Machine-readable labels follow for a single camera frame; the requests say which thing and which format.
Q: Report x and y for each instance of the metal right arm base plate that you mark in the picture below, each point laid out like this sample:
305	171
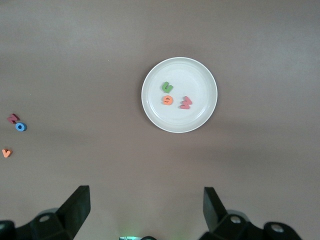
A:
128	238

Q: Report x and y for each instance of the dark red foam letter z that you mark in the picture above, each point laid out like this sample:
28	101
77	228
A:
12	119

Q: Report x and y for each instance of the blue foam letter o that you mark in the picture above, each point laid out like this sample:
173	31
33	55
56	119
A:
17	127

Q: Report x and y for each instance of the red foam letter w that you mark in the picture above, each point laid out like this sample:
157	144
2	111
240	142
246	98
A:
186	106

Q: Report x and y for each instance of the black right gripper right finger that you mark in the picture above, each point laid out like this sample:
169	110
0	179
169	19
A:
215	212

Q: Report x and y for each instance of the orange foam letter e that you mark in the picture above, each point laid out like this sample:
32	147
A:
165	101

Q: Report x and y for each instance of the brown table cover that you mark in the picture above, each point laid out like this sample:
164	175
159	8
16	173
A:
75	50

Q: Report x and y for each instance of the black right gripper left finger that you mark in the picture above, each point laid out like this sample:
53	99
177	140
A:
75	210

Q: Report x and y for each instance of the orange foam letter v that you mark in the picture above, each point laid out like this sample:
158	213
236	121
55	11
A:
5	153

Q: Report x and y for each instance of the green foam letter n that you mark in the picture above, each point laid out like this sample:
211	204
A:
164	88

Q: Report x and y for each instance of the beige brown plate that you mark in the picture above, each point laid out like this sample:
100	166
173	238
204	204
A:
195	75

